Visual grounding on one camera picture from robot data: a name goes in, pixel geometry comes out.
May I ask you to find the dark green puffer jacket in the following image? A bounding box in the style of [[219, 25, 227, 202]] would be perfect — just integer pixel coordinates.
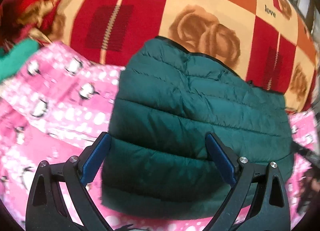
[[101, 37, 294, 220]]

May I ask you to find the red clothes pile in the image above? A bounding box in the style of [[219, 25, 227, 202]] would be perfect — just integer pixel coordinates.
[[1, 0, 64, 49]]

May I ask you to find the green garment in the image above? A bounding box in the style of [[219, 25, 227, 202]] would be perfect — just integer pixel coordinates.
[[0, 38, 40, 82]]

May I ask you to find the red orange rose blanket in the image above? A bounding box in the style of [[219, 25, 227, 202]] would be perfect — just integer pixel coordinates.
[[52, 0, 318, 112]]

